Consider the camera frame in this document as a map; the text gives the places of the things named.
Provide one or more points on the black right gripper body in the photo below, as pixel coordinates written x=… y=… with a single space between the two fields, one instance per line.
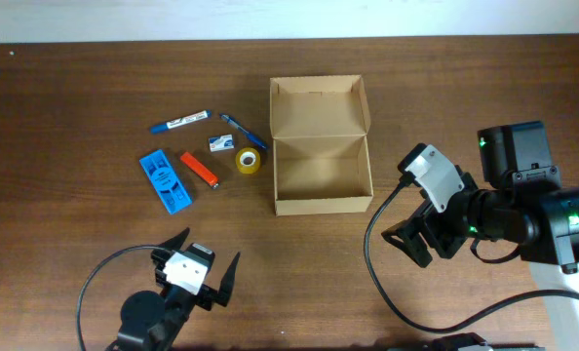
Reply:
x=436 y=233

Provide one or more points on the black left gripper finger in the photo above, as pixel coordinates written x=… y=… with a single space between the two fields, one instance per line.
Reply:
x=175 y=243
x=227 y=282

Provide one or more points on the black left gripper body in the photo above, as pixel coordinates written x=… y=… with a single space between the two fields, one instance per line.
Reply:
x=204 y=294

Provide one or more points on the blue plastic tray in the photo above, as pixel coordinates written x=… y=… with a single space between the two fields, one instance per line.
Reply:
x=165 y=181

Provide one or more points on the orange black stapler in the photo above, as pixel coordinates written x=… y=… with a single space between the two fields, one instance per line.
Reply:
x=200 y=170

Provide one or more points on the yellow clear tape roll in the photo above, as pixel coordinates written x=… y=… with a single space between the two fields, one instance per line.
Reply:
x=248 y=161

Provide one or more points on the blue ballpoint pen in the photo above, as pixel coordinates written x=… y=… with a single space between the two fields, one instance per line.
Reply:
x=249 y=135

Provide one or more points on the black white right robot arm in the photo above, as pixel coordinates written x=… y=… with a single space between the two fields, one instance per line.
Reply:
x=525 y=204

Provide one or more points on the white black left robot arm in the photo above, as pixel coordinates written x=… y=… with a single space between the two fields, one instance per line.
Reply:
x=152 y=320

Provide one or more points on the blue white whiteboard marker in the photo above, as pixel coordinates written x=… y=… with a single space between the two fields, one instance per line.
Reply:
x=179 y=122

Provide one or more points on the open cardboard box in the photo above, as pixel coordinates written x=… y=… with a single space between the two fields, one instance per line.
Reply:
x=319 y=127

